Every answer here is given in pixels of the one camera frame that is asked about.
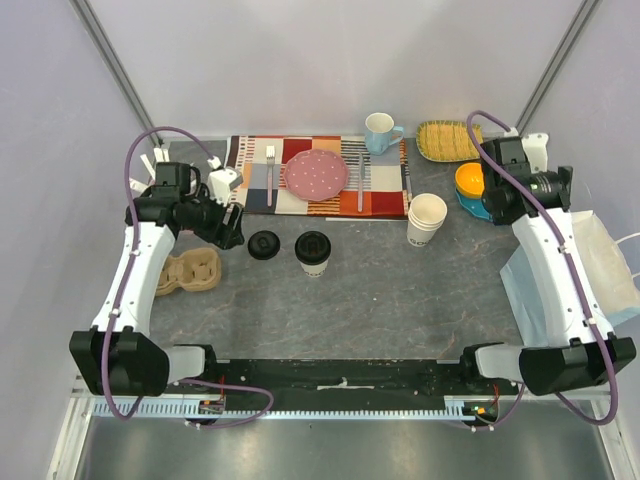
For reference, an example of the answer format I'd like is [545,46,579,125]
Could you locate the pink handled fork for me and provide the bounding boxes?
[266,145,276,207]

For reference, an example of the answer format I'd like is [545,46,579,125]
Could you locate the yellow bowl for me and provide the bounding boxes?
[454,162,485,199]

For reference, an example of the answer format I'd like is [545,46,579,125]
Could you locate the black coffee cup lid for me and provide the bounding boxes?
[294,231,331,266]

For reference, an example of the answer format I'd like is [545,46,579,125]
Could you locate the pink polka dot plate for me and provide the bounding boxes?
[283,149,349,202]

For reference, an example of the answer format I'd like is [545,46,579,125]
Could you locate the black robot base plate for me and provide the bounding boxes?
[205,359,517,412]

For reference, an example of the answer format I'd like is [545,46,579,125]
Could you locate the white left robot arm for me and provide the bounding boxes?
[69,162,244,397]

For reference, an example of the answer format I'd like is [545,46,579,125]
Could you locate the blue polka dot plate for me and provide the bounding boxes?
[456,191,492,222]

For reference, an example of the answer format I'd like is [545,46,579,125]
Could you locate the yellow woven tray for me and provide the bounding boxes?
[416,120,479,163]

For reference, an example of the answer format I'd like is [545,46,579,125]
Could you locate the light blue mug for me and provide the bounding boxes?
[365,112,405,156]

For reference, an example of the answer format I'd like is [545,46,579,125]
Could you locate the colourful patchwork placemat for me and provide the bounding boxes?
[226,135,412,219]

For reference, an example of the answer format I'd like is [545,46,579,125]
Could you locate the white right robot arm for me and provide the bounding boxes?
[457,136,636,396]

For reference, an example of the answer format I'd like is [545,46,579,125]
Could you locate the brown cardboard cup carrier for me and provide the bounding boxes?
[155,248,222,297]

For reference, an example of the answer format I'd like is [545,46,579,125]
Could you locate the white paper cup stack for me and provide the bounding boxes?
[407,193,448,247]

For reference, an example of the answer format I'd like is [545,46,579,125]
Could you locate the blue white paper bag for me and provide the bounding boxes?
[500,210,639,347]

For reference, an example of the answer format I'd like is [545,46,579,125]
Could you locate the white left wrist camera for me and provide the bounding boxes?
[207,167,243,206]

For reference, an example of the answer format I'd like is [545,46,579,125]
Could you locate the pink handled table knife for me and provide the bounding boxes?
[357,152,366,213]

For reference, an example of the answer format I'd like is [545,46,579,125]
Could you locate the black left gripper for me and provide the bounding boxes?
[181,185,245,250]

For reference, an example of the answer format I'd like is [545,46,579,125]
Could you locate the white paper coffee cup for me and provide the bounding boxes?
[298,253,330,278]

